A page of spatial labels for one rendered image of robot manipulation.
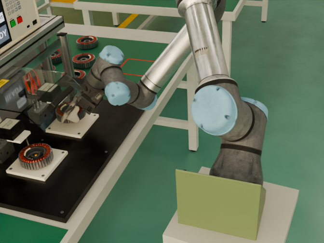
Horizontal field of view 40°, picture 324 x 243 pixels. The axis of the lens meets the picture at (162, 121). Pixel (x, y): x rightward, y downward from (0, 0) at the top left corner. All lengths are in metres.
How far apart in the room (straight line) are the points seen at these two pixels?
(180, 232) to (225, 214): 0.15
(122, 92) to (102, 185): 0.31
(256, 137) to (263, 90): 2.18
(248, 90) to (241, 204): 2.27
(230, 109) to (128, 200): 1.47
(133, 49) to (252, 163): 1.24
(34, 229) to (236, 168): 0.61
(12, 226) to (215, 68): 0.75
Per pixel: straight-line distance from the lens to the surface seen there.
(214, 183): 1.15
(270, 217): 1.34
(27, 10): 1.65
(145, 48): 2.30
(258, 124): 1.22
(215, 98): 1.10
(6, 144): 1.61
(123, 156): 1.55
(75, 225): 1.35
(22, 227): 1.39
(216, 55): 1.20
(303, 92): 3.42
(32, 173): 1.51
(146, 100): 1.49
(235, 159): 1.20
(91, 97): 1.58
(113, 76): 1.41
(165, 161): 2.69
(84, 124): 1.69
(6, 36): 1.56
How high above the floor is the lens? 1.70
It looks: 34 degrees down
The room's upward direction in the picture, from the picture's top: 4 degrees counter-clockwise
